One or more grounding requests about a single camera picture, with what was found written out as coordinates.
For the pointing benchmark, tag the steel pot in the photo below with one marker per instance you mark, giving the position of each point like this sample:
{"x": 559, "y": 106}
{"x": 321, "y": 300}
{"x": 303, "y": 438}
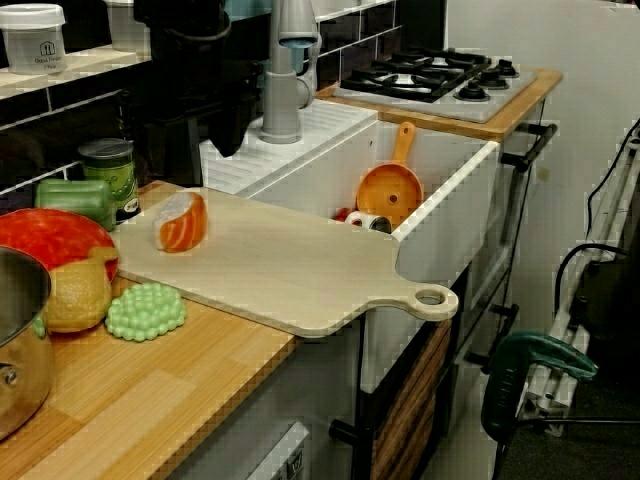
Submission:
{"x": 20, "y": 380}

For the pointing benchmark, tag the dark upright pillar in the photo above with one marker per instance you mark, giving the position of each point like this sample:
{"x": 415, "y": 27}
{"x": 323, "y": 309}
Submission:
{"x": 170, "y": 160}

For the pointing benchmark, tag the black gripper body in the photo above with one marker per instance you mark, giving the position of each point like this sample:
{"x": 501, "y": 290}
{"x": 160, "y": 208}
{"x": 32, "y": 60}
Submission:
{"x": 185, "y": 75}

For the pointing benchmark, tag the orange salmon sushi toy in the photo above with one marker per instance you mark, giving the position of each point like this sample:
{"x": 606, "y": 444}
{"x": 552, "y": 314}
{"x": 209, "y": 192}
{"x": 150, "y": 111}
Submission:
{"x": 182, "y": 227}

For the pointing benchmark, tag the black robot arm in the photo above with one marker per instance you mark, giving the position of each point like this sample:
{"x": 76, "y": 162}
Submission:
{"x": 180, "y": 17}

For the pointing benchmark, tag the black gripper finger with logo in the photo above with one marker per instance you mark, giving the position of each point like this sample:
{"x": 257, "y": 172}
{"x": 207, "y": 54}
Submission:
{"x": 230, "y": 120}

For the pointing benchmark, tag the light green grapes toy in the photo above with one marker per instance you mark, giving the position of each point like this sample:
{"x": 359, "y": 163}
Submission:
{"x": 145, "y": 312}

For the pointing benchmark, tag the tan chicken drumstick toy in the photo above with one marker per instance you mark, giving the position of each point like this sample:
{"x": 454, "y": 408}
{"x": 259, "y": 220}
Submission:
{"x": 75, "y": 300}

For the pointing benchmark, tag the green pea can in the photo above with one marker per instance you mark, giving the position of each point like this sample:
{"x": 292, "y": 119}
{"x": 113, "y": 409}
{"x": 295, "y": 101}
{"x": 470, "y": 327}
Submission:
{"x": 112, "y": 180}

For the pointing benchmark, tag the white jar with print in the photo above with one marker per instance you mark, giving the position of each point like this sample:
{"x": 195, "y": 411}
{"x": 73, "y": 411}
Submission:
{"x": 32, "y": 45}

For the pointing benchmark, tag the toy gas stove top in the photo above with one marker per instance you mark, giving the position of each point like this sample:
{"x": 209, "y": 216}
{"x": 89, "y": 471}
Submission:
{"x": 425, "y": 75}

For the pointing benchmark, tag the grey toy dishwasher front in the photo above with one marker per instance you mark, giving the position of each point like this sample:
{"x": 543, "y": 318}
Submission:
{"x": 280, "y": 455}

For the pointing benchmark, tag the green bell pepper toy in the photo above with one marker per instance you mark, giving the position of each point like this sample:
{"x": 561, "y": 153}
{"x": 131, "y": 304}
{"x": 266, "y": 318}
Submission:
{"x": 75, "y": 200}

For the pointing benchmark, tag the green clamp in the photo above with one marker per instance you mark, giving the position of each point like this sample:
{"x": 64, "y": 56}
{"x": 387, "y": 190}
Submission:
{"x": 540, "y": 350}

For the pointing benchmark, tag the grey toy faucet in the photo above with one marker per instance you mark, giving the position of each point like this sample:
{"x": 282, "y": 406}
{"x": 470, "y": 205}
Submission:
{"x": 280, "y": 100}

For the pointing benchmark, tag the teal dish rack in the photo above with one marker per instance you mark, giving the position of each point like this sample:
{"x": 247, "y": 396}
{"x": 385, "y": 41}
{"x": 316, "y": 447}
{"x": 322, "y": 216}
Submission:
{"x": 247, "y": 5}

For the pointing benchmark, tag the red plate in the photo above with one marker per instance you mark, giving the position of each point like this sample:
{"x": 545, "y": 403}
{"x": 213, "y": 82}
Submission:
{"x": 45, "y": 240}

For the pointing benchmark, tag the aluminium frame rail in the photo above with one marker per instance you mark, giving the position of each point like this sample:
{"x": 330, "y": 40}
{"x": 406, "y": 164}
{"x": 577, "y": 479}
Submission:
{"x": 550, "y": 395}

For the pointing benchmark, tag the white toy sink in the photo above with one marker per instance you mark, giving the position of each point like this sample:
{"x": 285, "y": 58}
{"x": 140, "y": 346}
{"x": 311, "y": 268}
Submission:
{"x": 450, "y": 225}

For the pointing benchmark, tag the wood slat cabinet door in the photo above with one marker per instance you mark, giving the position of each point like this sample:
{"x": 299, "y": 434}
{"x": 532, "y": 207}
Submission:
{"x": 410, "y": 410}

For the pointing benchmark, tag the plain white jar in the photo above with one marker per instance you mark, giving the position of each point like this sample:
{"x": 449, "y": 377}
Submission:
{"x": 125, "y": 27}

